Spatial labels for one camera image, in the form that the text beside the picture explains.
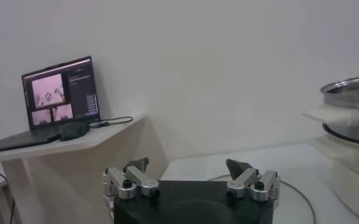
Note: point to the black computer mouse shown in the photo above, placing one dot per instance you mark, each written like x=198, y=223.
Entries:
x=74, y=131

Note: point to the black laptop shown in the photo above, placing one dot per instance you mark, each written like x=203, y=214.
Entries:
x=60, y=91

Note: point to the cream electric cooker base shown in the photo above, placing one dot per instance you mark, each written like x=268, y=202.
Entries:
x=353, y=176

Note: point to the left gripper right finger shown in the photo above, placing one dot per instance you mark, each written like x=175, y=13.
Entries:
x=246, y=178

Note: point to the white side desk with mouse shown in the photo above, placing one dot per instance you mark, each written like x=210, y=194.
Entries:
x=75, y=170

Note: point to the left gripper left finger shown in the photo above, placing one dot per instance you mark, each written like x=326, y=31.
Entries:
x=136, y=178

